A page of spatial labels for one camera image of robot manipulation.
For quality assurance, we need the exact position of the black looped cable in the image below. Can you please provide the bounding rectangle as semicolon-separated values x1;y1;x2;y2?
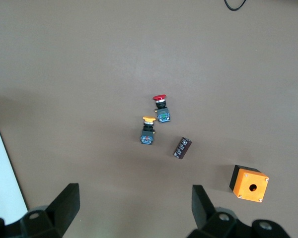
223;0;248;11

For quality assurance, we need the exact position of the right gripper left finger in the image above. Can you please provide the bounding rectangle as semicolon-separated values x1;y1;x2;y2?
19;182;80;238

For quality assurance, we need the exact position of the white drawer cabinet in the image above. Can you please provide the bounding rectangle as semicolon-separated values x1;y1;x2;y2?
0;127;28;219

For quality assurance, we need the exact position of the black terminal block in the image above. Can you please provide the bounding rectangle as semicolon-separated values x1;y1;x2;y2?
173;136;192;161

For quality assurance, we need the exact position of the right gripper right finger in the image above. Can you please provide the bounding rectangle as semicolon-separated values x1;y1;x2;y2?
187;184;251;238

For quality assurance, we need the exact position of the orange button enclosure box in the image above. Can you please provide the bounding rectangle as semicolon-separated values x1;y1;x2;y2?
229;164;270;203

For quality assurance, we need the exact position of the yellow push button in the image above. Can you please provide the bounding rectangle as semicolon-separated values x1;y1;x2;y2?
140;115;156;146

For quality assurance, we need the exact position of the red push button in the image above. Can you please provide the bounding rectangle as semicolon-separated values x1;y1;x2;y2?
152;94;171;123

